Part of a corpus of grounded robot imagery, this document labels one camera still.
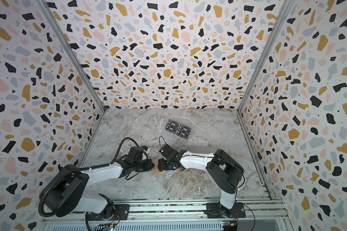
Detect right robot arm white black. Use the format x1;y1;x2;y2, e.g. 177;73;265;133
158;144;244;212

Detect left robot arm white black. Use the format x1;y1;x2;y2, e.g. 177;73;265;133
38;146;154;220

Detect clear acrylic card stand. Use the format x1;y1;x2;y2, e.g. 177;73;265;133
162;118;192;144

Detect black VIP card right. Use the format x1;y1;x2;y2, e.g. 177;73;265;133
176;124;191;140

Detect black vip card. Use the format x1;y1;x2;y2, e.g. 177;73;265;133
165;119;180;134
176;124;191;140

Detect black VIP card left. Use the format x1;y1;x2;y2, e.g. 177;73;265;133
165;119;180;134

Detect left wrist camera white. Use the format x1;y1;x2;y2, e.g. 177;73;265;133
142;145;149;154

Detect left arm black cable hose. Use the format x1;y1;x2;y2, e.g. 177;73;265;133
38;137;139;218

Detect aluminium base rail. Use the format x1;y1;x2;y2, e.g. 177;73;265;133
40;197;294;231

